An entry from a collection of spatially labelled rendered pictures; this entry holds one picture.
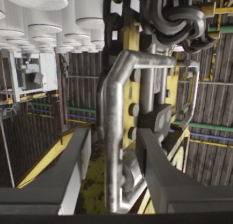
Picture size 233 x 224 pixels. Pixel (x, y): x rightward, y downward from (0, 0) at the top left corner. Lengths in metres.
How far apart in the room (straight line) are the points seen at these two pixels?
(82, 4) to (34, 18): 0.27
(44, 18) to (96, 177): 0.77
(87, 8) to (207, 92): 4.71
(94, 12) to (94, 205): 0.66
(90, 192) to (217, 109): 5.12
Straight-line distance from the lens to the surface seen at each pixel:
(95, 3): 0.76
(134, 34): 0.26
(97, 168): 0.37
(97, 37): 1.41
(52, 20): 0.93
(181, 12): 0.21
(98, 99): 0.25
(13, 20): 1.16
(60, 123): 5.55
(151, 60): 0.17
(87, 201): 0.34
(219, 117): 5.41
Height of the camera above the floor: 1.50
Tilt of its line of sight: 15 degrees up
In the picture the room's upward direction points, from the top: 179 degrees counter-clockwise
